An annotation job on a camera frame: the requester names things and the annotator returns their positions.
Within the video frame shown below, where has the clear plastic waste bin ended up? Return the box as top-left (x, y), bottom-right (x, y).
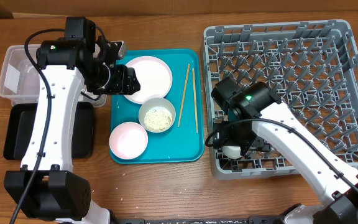
top-left (0, 44), bottom-right (108, 108)

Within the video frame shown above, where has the large white plate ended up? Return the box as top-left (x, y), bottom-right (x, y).
top-left (125, 56), bottom-right (173, 104)

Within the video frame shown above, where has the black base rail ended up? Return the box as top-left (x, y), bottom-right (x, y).
top-left (114, 215), bottom-right (284, 224)

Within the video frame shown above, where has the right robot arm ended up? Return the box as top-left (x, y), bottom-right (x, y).
top-left (205, 77), bottom-right (358, 224)

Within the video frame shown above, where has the grey dishwasher rack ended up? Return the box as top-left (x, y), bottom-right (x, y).
top-left (203, 19), bottom-right (358, 169)

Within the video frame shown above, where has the black rectangular tray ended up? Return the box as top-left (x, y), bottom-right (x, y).
top-left (3, 102), bottom-right (94, 160)

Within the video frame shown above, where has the teal plastic serving tray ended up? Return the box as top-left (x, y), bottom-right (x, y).
top-left (110, 49), bottom-right (204, 164)

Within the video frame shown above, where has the right wooden chopstick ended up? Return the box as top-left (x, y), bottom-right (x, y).
top-left (192, 68), bottom-right (198, 134)

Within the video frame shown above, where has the small white cup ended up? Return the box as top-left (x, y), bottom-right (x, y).
top-left (221, 146), bottom-right (242, 159)

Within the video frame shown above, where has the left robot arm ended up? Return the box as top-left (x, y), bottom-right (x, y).
top-left (4, 17), bottom-right (140, 223)

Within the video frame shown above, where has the small pink plate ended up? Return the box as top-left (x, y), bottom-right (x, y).
top-left (109, 122), bottom-right (149, 160)

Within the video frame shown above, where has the grey bowl with rice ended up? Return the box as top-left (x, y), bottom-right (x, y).
top-left (139, 98), bottom-right (176, 133)

